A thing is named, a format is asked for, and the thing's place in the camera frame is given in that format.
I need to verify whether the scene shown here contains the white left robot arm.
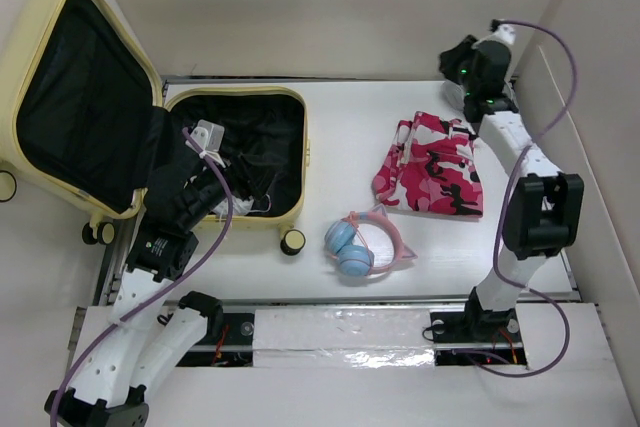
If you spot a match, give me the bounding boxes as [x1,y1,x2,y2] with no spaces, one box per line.
[45,151,278,426]

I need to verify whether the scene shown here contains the white grey headphones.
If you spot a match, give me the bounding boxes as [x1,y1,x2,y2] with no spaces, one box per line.
[441,80,516,112]

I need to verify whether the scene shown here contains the pink camouflage shorts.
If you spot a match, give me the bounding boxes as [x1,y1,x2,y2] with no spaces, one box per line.
[372,111,484,218]

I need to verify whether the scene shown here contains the metal base rail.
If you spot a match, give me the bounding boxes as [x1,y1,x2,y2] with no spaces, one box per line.
[178,305,527,369]

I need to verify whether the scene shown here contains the yellow open suitcase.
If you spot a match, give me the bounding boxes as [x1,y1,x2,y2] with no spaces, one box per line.
[1,0,309,253]

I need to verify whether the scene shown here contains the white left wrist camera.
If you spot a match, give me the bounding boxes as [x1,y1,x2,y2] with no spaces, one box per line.
[185,119,225,163]

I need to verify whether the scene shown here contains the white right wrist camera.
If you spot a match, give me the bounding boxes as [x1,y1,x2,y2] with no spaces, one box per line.
[473,19,516,49]

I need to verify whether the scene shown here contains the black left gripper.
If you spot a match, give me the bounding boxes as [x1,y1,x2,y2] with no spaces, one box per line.
[180,147,280,229]

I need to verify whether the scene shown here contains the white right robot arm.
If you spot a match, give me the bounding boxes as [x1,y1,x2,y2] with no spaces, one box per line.
[431,33,584,344]

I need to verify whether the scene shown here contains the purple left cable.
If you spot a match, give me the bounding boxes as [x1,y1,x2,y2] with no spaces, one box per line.
[47,126,236,423]

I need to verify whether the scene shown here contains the white towel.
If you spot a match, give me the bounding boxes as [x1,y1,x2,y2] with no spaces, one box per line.
[212,195,272,218]

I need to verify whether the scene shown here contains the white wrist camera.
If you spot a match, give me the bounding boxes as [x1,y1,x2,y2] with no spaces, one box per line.
[185,119,225,163]
[473,19,516,49]

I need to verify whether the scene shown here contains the blue pink cat headphones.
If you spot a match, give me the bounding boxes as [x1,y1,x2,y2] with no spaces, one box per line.
[324,204,418,278]

